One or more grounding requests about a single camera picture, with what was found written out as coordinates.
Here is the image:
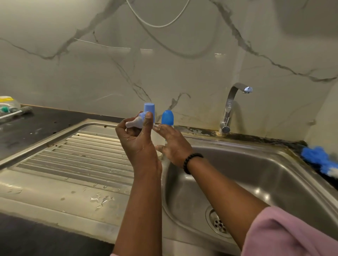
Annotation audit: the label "blue and white bottle brush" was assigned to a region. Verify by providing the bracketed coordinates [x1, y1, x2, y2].
[301, 146, 338, 179]

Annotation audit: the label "person's right forearm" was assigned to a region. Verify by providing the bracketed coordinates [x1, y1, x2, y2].
[185, 157, 270, 249]

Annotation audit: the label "white cable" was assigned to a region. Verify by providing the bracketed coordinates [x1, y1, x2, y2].
[126, 0, 192, 29]

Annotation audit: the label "translucent bottle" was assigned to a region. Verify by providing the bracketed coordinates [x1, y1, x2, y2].
[125, 110, 146, 130]
[144, 102, 156, 130]

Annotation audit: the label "cartoon print baby bottle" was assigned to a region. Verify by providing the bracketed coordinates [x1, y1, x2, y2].
[161, 110, 175, 128]

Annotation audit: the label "person's right hand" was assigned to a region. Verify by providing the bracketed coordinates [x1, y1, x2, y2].
[153, 124, 196, 168]

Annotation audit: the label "stainless steel sink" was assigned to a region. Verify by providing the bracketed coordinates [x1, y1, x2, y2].
[0, 119, 338, 254]

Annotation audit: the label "chrome sink faucet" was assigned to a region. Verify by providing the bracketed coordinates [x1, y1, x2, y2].
[218, 82, 254, 136]

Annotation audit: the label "pink shirt sleeve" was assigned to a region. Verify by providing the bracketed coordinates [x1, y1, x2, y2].
[240, 206, 338, 256]

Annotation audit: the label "person's left forearm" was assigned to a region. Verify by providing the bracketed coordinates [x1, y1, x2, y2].
[113, 171, 164, 256]

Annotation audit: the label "metal sink drain strainer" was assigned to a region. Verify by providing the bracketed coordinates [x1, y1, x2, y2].
[205, 206, 230, 238]

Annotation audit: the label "person's left hand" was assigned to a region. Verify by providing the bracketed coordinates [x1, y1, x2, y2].
[115, 111, 163, 180]

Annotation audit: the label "white plastic stick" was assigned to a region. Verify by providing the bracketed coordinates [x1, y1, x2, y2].
[0, 106, 33, 123]

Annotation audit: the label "black bead bracelet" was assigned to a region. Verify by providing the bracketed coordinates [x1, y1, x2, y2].
[182, 152, 205, 175]

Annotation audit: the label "translucent bottle front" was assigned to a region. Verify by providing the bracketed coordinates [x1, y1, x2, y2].
[144, 102, 156, 130]

